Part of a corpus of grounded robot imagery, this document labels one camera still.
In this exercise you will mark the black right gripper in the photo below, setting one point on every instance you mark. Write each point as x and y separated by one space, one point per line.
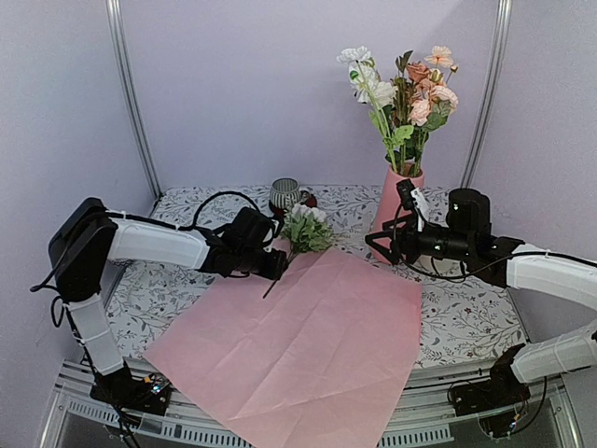
412 248

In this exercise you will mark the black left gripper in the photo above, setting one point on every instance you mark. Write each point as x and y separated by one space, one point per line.
276 268

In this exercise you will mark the green leafy white stem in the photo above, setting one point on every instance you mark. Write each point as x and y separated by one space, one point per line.
306 230

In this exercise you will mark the pink wrapping paper sheet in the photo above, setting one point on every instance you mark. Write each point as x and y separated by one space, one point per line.
333 323

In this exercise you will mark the peach rose flower stem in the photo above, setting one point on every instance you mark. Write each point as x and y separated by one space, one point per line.
428 113

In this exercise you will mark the white peony flower stem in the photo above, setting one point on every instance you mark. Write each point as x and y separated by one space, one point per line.
384 94

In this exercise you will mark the white blossom flower stem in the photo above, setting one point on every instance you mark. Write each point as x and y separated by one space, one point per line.
363 77

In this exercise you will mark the dusty orange rose stem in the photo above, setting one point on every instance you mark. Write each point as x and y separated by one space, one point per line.
408 95

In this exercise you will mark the peach blossom flower stem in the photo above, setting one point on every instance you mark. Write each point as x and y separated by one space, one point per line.
443 64

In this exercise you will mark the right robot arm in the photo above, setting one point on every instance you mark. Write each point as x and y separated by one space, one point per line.
542 272

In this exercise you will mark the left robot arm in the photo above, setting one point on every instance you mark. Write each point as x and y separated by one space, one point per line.
94 237

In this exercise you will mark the tall pink vase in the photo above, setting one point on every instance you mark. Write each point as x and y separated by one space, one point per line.
390 199

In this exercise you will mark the striped ceramic cup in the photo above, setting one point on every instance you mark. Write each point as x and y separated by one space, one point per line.
286 192

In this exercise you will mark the dark red saucer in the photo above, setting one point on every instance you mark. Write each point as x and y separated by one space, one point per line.
303 203

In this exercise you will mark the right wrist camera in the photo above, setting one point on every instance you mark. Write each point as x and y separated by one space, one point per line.
412 199

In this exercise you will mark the right aluminium frame post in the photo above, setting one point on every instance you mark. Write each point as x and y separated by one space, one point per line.
497 56

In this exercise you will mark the aluminium frame post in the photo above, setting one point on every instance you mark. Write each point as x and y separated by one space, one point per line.
124 67
497 56

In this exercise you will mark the aluminium front rail base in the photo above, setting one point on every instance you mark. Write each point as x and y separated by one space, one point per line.
446 406

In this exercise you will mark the left aluminium frame post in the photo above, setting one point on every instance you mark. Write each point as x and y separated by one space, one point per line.
124 67

